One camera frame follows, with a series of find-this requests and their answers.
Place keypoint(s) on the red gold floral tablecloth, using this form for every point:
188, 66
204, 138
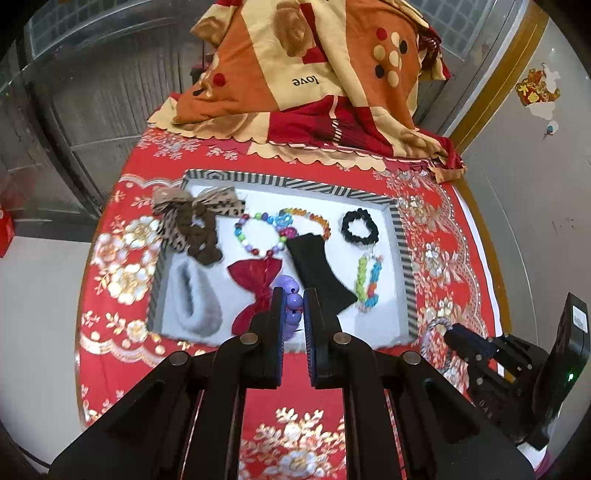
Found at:
294, 432

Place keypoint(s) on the orange red patterned blanket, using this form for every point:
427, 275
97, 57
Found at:
317, 81

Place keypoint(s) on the leopard print ribbon bow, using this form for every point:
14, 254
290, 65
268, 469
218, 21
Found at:
222, 201

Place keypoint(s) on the light blue fuzzy scrunchie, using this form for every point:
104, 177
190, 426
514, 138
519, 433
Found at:
191, 308

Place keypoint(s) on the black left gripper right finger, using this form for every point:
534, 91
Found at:
403, 419

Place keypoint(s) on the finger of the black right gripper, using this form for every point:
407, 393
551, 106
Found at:
464, 343

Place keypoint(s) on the red gold wall decoration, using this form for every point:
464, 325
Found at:
539, 92

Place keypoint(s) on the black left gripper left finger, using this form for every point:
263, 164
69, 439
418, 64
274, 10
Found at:
184, 419

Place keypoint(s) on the dark brown scrunchie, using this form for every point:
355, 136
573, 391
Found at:
198, 226

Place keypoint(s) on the black fabric headband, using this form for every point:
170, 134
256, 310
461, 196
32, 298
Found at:
312, 266

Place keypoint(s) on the red box on floor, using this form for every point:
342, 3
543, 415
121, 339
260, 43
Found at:
7, 231

